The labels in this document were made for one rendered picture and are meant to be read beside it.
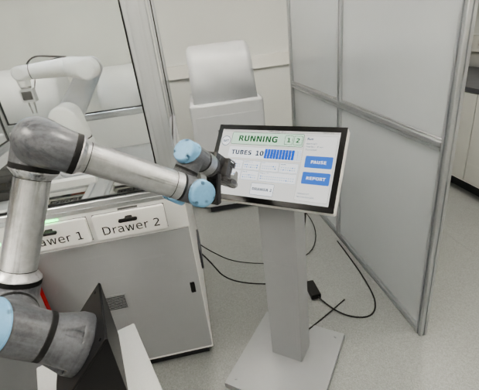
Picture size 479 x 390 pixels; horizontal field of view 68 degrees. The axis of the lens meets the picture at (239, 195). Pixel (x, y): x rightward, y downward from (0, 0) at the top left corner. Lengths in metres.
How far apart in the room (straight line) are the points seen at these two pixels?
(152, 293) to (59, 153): 1.06
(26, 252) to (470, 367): 1.91
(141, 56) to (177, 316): 1.19
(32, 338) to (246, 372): 1.21
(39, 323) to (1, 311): 0.08
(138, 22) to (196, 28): 3.22
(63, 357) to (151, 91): 0.89
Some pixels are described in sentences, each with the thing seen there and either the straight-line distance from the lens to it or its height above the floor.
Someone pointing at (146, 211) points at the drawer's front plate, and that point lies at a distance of 1.52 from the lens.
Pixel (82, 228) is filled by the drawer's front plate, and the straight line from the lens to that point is 1.59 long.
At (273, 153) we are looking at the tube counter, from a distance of 1.35.
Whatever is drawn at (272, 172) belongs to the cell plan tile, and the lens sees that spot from 1.32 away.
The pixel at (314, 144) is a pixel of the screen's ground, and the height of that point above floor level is 1.15.
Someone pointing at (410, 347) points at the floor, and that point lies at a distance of 2.14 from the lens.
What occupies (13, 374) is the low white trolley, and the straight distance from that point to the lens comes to 1.56.
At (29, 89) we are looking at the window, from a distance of 1.49.
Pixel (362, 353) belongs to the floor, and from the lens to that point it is 2.07.
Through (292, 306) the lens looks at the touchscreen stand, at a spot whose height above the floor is 0.39.
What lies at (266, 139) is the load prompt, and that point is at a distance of 1.38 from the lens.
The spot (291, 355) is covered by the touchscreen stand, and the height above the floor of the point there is 0.06.
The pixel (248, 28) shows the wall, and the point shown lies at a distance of 4.66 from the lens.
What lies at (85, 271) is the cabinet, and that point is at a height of 0.67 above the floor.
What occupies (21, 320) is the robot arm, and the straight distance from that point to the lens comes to 0.95.
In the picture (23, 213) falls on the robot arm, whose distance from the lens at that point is 1.01.
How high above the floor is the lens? 1.56
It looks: 25 degrees down
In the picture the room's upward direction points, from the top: 7 degrees counter-clockwise
